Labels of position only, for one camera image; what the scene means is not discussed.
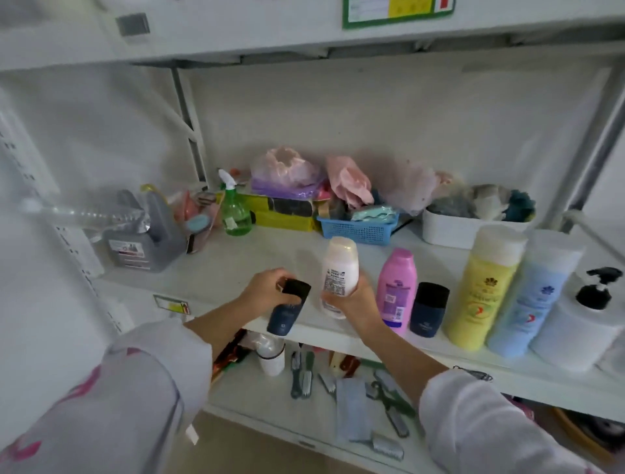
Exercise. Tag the person's left hand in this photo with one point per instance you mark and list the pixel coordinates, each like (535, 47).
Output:
(259, 293)

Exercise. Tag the person's right hand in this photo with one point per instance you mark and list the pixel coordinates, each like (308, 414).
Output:
(361, 305)

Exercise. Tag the person's left fingers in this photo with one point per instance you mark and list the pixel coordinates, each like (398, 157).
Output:
(285, 277)

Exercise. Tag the person's right thumb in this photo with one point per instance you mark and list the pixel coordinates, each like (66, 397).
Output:
(334, 302)

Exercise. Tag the dark blue black-capped bottle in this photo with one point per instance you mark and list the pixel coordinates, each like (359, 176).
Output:
(288, 312)
(428, 310)

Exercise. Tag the cream white lotion bottle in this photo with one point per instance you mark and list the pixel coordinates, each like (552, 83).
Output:
(340, 266)

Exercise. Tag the person's right forearm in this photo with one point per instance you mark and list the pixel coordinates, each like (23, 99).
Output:
(439, 386)

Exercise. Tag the person's left forearm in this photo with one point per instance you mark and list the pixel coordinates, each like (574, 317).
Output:
(146, 381)

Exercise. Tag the yellow cardboard box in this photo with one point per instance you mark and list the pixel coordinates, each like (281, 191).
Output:
(283, 215)

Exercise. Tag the brown small items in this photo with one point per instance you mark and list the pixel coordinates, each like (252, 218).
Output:
(344, 364)

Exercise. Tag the pink lotion bottle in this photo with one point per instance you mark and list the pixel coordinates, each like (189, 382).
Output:
(396, 288)

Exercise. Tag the blue plastic basket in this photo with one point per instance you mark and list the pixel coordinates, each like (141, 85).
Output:
(359, 230)

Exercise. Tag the green spray bottle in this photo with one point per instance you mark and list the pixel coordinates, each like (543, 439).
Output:
(236, 215)

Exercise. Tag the pair of grey brushes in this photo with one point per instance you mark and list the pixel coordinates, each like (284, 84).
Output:
(302, 376)

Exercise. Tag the white cup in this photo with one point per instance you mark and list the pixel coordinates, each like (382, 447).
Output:
(271, 359)

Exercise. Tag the purple wrapped pack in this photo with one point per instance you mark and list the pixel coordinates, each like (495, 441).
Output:
(283, 191)

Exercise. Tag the red snack packet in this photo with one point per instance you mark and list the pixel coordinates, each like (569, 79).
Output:
(229, 354)

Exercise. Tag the pink items in clear packaging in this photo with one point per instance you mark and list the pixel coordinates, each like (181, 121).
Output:
(198, 222)

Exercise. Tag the pink plastic bag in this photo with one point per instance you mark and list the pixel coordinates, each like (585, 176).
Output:
(285, 168)

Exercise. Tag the grey folded cloth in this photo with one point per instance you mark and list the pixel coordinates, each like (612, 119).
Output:
(352, 410)

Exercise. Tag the pink rubber gloves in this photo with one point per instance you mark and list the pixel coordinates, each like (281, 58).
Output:
(349, 183)

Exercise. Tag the yellow shelf edge label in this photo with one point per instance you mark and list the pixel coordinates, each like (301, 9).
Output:
(172, 304)

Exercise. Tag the translucent plastic bag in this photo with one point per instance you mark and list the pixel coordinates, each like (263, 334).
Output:
(407, 188)

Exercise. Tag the white plastic bin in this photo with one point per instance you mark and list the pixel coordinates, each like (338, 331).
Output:
(459, 232)

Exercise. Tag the grey detergent jug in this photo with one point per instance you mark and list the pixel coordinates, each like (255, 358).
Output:
(146, 244)

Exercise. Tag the yellow bottle with white cap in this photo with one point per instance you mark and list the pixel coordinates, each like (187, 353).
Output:
(481, 298)

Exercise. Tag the grey comb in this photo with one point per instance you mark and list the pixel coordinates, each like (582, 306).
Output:
(388, 447)

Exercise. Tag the black hair clip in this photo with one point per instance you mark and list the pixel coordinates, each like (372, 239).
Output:
(473, 374)

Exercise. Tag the pile of dark cloths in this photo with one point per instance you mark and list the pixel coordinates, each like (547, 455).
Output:
(481, 201)

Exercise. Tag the light blue bottle white cap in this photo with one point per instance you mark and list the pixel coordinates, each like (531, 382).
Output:
(534, 307)

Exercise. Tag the clear plastic bottle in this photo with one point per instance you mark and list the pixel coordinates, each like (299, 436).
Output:
(83, 215)

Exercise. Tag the white metal shelving unit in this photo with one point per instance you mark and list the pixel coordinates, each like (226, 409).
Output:
(293, 39)

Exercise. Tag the white bottle with black pump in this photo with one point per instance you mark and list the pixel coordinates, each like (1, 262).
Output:
(576, 332)

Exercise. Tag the green-bordered paper label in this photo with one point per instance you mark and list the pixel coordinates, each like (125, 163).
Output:
(390, 12)

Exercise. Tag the woven basket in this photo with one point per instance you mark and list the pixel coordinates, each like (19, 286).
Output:
(591, 434)

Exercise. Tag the grey shelf tag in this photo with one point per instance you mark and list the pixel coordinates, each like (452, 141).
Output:
(133, 25)

